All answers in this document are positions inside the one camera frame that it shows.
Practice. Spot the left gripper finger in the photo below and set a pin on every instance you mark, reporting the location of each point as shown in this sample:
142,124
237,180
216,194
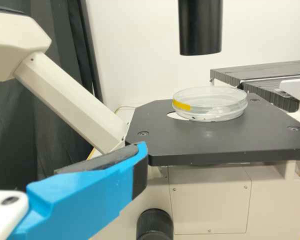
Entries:
90,190

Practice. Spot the cream microscope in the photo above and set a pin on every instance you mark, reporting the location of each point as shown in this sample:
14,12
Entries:
210,195

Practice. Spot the petri dish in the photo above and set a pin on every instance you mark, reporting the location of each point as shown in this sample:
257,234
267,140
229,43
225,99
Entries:
210,105

